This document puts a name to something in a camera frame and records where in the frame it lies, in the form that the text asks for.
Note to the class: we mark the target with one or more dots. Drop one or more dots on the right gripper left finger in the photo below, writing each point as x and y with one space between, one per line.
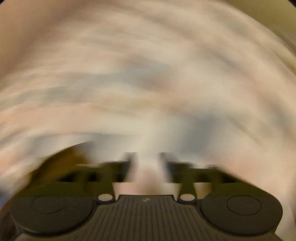
99 179

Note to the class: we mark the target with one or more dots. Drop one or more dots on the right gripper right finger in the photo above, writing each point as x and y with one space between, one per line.
185 174

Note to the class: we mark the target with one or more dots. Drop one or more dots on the brown garment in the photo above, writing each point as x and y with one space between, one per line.
62 163

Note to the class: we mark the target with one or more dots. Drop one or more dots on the checkered pastel quilt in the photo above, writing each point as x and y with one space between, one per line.
200 79

